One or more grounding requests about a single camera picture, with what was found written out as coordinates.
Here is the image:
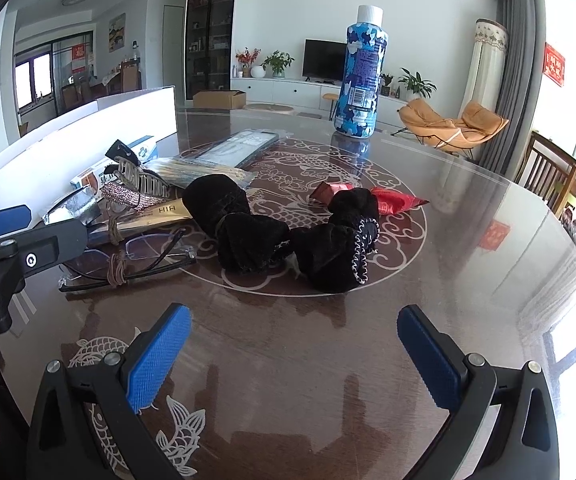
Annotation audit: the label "silver foil packet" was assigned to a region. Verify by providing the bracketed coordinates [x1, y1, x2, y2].
[43, 185, 102, 226]

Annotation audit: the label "black frame glasses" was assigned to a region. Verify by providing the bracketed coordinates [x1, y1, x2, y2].
[58, 229, 198, 293]

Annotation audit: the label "glass sliding door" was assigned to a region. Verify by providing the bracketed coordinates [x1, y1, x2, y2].
[15, 30, 94, 116]

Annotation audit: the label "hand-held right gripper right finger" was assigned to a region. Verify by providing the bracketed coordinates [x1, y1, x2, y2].
[397, 304, 561, 480]

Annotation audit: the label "white storage box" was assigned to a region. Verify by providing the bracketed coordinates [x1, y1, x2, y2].
[0, 85, 178, 206]

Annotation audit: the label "blue white medicine box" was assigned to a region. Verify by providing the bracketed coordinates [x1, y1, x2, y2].
[70, 135, 159, 191]

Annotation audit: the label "dark glass display cabinet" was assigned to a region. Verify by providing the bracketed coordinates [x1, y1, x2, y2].
[185, 0, 239, 101]

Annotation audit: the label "cardboard box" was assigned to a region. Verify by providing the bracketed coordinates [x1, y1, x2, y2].
[193, 90, 247, 110]

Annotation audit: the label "grey curtain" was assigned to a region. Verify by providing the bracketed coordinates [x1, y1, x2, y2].
[478, 0, 544, 176]

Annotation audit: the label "orange lounge chair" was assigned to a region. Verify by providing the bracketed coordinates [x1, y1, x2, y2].
[398, 99, 510, 153]

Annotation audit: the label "green potted plant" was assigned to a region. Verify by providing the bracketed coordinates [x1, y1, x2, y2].
[263, 50, 295, 78]

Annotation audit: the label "black television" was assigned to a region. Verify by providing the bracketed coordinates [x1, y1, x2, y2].
[303, 38, 347, 83]

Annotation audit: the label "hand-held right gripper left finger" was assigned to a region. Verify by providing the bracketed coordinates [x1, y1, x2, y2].
[27, 302, 194, 480]

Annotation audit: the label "red flower arrangement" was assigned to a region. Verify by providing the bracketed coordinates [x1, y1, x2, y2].
[235, 47, 261, 78]

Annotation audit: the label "silver hair claw clip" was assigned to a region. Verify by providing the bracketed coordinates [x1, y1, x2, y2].
[113, 157, 170, 199]

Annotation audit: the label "red snack packet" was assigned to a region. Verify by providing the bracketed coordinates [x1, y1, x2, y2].
[309, 181, 430, 216]

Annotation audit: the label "wooden chair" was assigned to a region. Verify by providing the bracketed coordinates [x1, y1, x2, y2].
[515, 131, 576, 221]

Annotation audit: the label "cotton swab pack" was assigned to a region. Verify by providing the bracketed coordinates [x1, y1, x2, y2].
[143, 157, 257, 191]

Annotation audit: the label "blue camouflage bottle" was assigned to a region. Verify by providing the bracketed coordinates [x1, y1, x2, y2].
[331, 5, 389, 139]

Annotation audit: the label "pink glitter hair band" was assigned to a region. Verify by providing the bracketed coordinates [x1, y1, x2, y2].
[99, 180, 164, 212]

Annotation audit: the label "large leafy potted plant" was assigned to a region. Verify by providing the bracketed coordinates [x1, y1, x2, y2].
[398, 67, 437, 102]

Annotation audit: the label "black velvet pouch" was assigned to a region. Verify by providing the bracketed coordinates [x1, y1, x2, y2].
[183, 174, 291, 273]
[290, 187, 381, 293]

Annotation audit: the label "framed wall painting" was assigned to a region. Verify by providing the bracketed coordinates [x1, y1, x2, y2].
[108, 12, 126, 52]

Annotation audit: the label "brown patterned glass desktop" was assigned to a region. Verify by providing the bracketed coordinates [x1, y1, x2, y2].
[0, 104, 576, 480]

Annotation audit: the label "white television cabinet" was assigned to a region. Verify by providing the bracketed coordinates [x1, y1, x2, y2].
[230, 77, 419, 131]

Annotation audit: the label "wooden dining furniture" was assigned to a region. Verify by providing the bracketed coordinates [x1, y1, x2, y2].
[60, 60, 142, 106]

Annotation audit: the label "covered standing air conditioner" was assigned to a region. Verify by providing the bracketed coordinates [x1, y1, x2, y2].
[470, 19, 509, 111]

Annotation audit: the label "gold packet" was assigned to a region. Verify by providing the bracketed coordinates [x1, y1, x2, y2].
[88, 197, 194, 242]

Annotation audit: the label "red wall decoration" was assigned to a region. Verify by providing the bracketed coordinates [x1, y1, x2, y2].
[544, 42, 567, 83]

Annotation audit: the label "phone case clear pack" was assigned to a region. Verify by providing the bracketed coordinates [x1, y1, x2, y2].
[195, 129, 291, 168]

